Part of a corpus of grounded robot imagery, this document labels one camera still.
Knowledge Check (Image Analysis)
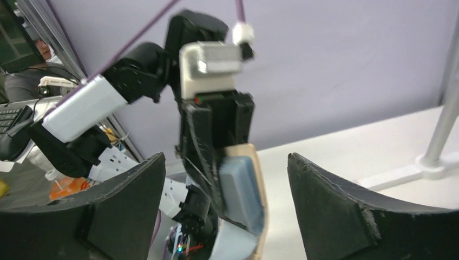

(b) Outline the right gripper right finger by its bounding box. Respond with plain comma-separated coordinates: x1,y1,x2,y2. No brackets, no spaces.
287,153,458,260

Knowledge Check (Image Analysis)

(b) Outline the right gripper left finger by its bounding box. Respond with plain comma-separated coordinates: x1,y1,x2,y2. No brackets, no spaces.
1,153,166,259

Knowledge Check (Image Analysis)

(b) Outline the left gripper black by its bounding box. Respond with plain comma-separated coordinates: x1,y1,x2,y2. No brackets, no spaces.
175,90,255,218

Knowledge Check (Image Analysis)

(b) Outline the beige card holder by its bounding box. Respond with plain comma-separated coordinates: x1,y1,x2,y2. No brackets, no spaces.
210,144,269,260

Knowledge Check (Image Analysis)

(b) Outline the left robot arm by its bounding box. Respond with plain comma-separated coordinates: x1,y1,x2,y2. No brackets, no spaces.
30,10,264,234

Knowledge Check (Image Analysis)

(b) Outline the orange capped bottle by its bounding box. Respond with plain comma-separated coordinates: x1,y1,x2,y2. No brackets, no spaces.
44,170,92,201

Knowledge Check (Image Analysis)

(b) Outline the left white rack foot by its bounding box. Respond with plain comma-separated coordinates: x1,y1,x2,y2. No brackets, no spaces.
355,152,458,191

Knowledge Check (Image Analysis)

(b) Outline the black keyboard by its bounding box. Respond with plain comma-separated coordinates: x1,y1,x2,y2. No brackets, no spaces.
0,103,33,134

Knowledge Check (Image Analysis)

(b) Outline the left metal rack pole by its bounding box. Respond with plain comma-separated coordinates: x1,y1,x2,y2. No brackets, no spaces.
421,73,458,172

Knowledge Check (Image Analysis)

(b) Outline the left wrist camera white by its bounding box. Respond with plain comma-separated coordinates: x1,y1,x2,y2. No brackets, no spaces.
179,42,242,100

